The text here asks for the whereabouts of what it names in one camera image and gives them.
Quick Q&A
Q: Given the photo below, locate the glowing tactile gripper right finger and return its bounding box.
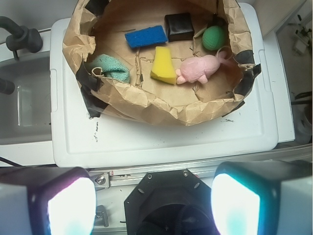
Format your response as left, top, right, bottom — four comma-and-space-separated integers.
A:
211, 160, 313, 235

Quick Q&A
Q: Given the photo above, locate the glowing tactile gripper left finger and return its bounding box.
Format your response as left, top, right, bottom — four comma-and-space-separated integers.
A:
0, 167, 96, 235

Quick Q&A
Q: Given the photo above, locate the yellow wedge sponge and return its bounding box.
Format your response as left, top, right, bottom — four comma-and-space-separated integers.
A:
150, 47, 177, 85

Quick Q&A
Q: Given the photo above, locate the blue rectangular sponge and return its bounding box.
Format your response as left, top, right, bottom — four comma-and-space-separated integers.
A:
125, 25, 168, 49

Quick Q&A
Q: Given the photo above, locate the white plastic bin lid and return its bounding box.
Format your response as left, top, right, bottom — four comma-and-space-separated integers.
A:
50, 3, 279, 168

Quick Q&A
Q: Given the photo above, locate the clear plastic storage bin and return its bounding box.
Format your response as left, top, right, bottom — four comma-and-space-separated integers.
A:
0, 51, 51, 145

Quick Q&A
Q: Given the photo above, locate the pink plush pig toy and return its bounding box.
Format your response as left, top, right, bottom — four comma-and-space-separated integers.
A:
176, 49, 234, 85

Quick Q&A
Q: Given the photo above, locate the crumpled brown paper bag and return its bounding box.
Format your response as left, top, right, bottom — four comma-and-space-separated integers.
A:
63, 0, 261, 126

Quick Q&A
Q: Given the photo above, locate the teal knitted cloth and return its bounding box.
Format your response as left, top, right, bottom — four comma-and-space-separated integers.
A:
85, 54, 130, 83

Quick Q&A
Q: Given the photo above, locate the green knitted ball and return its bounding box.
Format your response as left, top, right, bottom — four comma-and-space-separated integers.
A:
202, 25, 226, 50

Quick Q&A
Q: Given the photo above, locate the black square block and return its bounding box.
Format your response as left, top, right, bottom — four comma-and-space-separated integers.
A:
164, 13, 195, 42

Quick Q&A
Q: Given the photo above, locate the aluminium extrusion rail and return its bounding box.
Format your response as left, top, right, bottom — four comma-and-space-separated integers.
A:
89, 143, 313, 190

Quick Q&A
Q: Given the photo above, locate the black octagonal mount plate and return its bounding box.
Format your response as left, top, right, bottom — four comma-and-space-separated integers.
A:
124, 169, 219, 235

